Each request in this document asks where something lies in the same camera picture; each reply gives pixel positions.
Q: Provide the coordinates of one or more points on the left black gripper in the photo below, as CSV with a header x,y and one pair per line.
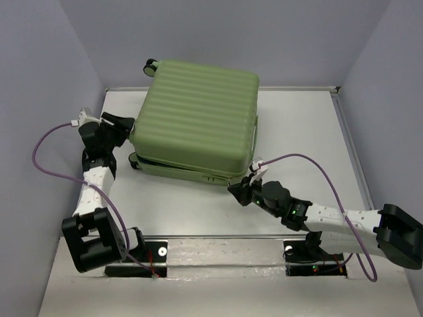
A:
x,y
123,126

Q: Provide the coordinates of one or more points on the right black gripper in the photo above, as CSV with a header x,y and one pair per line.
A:
x,y
241,191

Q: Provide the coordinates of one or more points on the green hard-shell suitcase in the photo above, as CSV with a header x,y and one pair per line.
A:
x,y
197,122

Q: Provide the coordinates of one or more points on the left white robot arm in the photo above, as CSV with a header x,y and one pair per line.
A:
x,y
95,233

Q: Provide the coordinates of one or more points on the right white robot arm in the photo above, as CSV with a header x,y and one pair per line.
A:
x,y
389,232

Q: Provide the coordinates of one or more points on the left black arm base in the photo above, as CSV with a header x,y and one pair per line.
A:
x,y
148,258

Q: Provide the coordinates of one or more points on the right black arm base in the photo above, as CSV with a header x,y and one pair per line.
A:
x,y
306,258

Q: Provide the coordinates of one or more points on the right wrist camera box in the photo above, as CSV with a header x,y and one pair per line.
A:
x,y
257,169

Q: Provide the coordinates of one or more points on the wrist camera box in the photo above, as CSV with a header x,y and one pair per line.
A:
x,y
85,116
257,169

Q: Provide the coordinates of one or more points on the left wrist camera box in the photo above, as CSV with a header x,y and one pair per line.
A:
x,y
85,116

